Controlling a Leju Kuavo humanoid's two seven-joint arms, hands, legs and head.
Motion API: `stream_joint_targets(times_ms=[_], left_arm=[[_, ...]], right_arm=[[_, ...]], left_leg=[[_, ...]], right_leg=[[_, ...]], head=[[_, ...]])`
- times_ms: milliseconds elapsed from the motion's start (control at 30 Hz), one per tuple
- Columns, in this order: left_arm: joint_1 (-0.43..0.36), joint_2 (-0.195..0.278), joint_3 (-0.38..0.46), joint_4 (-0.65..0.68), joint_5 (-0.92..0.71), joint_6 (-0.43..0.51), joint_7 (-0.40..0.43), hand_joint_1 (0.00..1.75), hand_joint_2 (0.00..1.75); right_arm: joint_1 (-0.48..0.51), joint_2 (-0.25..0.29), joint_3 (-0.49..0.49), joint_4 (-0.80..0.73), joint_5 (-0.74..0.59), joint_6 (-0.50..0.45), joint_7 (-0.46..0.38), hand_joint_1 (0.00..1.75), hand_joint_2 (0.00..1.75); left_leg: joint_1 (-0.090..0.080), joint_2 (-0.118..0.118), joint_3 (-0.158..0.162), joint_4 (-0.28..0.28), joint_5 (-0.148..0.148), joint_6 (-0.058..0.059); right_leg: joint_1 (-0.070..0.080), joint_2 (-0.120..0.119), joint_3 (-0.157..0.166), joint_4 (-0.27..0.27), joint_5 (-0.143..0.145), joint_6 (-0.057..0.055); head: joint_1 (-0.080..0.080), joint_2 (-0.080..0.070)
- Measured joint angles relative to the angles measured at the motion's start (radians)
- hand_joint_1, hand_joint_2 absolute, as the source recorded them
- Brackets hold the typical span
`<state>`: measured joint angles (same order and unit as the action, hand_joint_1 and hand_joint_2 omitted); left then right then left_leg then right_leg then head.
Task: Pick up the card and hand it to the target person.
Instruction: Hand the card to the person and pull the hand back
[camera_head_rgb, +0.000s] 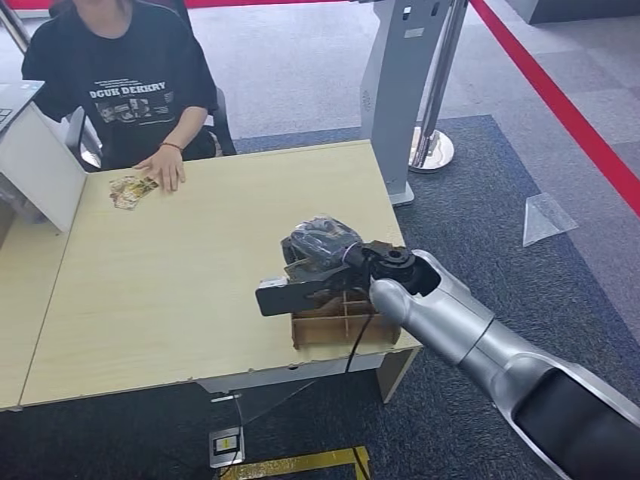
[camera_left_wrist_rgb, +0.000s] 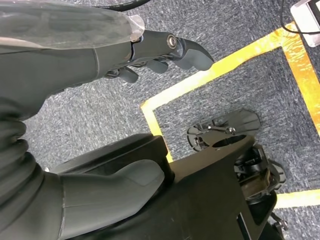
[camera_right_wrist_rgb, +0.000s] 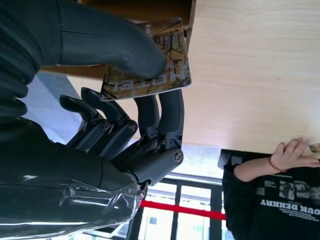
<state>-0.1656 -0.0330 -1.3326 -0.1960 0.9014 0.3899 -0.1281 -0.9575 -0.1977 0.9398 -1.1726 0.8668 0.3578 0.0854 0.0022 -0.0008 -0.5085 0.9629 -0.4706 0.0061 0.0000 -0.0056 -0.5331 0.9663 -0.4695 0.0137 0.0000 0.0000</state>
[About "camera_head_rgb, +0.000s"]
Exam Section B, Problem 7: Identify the white box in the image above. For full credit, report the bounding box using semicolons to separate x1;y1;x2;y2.
0;102;88;233

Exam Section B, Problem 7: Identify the round chrome stanchion base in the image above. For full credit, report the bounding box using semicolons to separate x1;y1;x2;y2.
408;129;455;174

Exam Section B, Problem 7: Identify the person's left hand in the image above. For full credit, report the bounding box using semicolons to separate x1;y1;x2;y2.
134;144;187;193

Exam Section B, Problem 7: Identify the cardboard divider box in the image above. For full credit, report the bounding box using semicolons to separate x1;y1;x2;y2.
291;290;402;351

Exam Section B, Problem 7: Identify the metal floor socket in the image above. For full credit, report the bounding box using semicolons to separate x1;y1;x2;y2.
208;427;246;470

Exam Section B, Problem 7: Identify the stack of patterned cards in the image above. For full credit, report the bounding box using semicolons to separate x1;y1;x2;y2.
109;174;160;212

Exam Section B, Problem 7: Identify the yellow floor tape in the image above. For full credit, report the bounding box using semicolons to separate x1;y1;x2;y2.
220;446;372;480

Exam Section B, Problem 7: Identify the grey kiosk stand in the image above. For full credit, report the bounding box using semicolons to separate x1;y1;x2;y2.
359;0;469;207

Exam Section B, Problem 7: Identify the grey platform base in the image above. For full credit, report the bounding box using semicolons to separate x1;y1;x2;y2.
505;0;640;26

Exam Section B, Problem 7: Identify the grey laptop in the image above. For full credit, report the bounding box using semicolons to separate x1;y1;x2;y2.
0;79;46;136

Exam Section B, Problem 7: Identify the grey metal pole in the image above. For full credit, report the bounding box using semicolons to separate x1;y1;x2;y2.
0;0;34;56

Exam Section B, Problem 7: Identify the robot's right hand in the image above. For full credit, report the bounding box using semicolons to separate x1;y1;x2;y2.
279;214;364;283

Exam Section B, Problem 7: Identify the chrome stanchion pole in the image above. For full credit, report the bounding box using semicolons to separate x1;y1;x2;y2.
412;0;469;170

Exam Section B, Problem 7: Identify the black cable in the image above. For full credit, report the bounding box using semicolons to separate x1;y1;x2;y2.
343;309;375;480

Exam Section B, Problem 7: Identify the person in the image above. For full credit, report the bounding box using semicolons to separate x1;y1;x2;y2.
20;0;220;193

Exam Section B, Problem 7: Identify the clear plastic sheet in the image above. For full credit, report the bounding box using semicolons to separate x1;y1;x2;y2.
522;192;580;249

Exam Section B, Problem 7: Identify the red barrier belt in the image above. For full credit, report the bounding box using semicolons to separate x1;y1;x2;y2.
0;0;351;12
469;0;640;219

